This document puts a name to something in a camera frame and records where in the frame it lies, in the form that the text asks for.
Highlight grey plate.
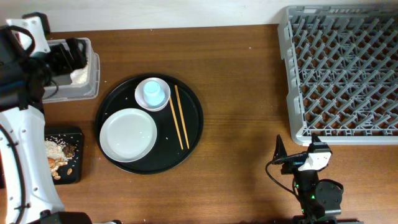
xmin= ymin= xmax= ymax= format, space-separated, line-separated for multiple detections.
xmin=99 ymin=108 xmax=157 ymax=162

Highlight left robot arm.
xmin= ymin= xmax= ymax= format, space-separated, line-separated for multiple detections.
xmin=1 ymin=12 xmax=100 ymax=223

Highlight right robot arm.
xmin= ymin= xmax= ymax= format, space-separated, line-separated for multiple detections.
xmin=265 ymin=134 xmax=360 ymax=224

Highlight wooden chopstick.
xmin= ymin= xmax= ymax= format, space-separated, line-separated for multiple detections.
xmin=169 ymin=97 xmax=183 ymax=150
xmin=175 ymin=85 xmax=190 ymax=149

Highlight rice and food scraps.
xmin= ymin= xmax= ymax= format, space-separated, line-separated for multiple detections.
xmin=45 ymin=138 xmax=77 ymax=180

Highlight round black tray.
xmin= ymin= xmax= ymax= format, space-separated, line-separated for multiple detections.
xmin=94 ymin=73 xmax=204 ymax=175

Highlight orange carrot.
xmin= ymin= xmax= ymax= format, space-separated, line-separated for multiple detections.
xmin=48 ymin=158 xmax=56 ymax=167

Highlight clear plastic bin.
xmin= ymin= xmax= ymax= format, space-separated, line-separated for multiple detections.
xmin=43 ymin=37 xmax=100 ymax=103

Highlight black rectangular bin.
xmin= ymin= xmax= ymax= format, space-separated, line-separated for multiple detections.
xmin=44 ymin=126 xmax=84 ymax=185

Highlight light blue cup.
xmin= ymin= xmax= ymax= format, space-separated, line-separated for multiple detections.
xmin=143 ymin=80 xmax=165 ymax=106

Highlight pink white bowl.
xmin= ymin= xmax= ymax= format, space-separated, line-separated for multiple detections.
xmin=134 ymin=77 xmax=171 ymax=112

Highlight brown food chunk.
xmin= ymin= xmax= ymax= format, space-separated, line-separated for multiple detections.
xmin=62 ymin=144 xmax=76 ymax=160

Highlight grey dishwasher rack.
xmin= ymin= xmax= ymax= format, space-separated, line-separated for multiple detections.
xmin=277 ymin=3 xmax=397 ymax=146

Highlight white tissue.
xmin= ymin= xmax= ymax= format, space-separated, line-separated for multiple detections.
xmin=70 ymin=65 xmax=88 ymax=85

